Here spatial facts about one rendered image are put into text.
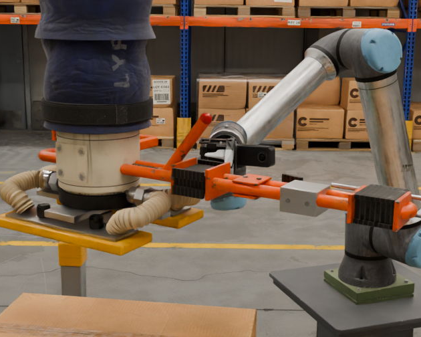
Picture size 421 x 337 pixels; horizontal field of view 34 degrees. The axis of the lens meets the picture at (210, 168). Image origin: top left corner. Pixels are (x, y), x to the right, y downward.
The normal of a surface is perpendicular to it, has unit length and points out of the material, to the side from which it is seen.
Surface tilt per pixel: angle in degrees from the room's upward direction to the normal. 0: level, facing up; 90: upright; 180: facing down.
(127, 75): 80
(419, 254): 94
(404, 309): 0
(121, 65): 73
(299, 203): 90
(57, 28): 68
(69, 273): 90
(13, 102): 90
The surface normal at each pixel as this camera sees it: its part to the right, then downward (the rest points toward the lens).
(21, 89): -0.01, 0.22
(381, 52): 0.48, 0.06
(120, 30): 0.55, -0.18
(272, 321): 0.01, -0.98
